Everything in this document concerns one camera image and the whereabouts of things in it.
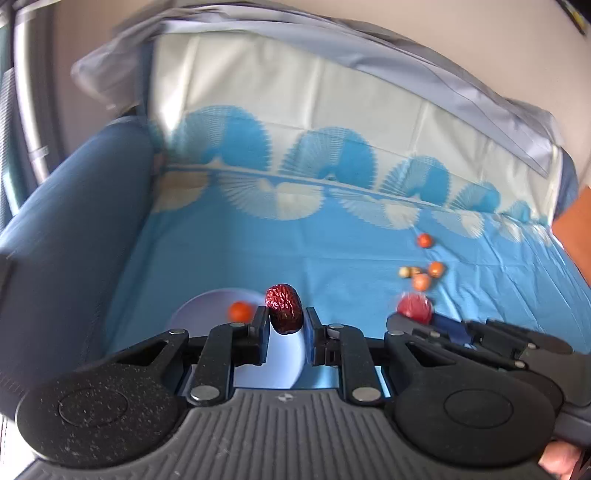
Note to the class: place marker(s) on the orange wooden panel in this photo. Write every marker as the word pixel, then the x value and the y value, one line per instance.
pixel 575 230

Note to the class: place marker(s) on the red fruit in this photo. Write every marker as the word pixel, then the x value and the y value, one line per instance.
pixel 414 307

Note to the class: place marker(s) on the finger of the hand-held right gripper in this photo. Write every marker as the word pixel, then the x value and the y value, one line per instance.
pixel 418 326
pixel 517 334

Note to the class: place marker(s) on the person's right hand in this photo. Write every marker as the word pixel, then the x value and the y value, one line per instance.
pixel 559 459

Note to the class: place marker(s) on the red date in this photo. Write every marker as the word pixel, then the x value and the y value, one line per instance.
pixel 285 308

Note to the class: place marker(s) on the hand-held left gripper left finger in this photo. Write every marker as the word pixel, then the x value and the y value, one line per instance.
pixel 263 333

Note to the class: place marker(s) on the light blue plate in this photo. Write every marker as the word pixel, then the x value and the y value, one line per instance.
pixel 203 310

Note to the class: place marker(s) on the grey window frame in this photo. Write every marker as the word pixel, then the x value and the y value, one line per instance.
pixel 27 92

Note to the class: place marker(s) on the small orange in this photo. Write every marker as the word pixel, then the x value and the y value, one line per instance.
pixel 240 310
pixel 436 269
pixel 421 282
pixel 424 240

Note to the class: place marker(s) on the blue fan-patterned cloth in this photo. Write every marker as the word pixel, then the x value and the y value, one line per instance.
pixel 351 258

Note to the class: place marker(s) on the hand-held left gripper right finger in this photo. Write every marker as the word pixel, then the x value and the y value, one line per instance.
pixel 314 338

